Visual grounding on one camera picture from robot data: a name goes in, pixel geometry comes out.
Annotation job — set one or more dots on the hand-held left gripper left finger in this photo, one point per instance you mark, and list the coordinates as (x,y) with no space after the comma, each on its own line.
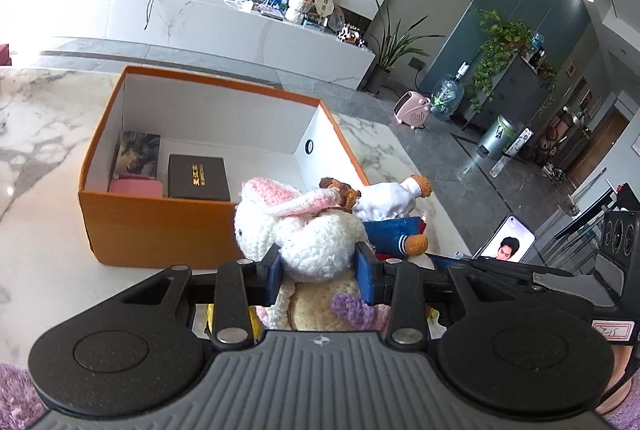
(274,275)

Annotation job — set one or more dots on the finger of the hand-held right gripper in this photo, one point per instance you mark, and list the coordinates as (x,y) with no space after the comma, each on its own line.
(500,267)

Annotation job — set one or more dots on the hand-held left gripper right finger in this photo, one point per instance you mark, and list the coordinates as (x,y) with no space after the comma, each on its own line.
(367,277)

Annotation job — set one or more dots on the white crochet bunny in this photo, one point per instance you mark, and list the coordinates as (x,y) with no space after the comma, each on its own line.
(305,240)

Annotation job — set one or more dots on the plush bear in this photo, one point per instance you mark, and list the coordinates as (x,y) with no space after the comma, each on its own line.
(385,200)

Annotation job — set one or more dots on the dark grey gift box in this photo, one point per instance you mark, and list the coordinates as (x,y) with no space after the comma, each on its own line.
(197,177)

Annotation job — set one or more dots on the orange cardboard box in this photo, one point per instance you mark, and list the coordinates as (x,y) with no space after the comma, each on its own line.
(150,230)

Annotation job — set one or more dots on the pink case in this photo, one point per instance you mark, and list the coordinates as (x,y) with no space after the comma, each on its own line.
(135,187)

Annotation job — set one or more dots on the person's right forearm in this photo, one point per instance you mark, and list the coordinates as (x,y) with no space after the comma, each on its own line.
(617,375)

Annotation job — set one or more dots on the smartphone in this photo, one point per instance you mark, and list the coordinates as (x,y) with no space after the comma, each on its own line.
(507,240)

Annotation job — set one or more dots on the cream and purple crochet toy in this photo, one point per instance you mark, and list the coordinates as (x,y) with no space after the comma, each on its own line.
(320,305)

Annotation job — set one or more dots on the brown wooden door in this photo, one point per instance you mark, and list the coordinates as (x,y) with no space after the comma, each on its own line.
(600,150)

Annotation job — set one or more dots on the silver trash can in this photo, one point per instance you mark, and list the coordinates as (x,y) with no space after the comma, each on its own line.
(500,137)

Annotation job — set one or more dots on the pink heater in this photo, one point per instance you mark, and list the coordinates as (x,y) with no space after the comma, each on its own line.
(411,110)

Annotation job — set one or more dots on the blue water jug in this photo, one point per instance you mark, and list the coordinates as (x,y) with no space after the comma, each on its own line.
(450,95)

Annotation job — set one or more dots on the grey storage cabinet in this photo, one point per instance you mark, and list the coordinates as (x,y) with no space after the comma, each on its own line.
(520,85)

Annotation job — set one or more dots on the bushy pothos plant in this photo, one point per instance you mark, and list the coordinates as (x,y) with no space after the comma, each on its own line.
(500,45)

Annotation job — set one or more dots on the long-leaf potted plant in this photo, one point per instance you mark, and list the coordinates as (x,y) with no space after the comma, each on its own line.
(392,45)

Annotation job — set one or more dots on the black and white cow figurine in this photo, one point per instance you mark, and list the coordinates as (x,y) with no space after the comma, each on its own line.
(352,35)

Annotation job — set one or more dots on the white marble tv cabinet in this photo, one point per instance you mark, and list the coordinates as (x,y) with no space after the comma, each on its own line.
(200,35)

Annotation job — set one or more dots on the teddy bear on cabinet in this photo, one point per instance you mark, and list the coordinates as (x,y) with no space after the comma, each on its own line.
(298,9)

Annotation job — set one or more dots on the white charger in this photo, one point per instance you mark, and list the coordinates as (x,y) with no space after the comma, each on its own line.
(245,6)

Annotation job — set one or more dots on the round wooden sign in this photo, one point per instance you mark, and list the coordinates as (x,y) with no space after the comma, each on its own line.
(325,4)

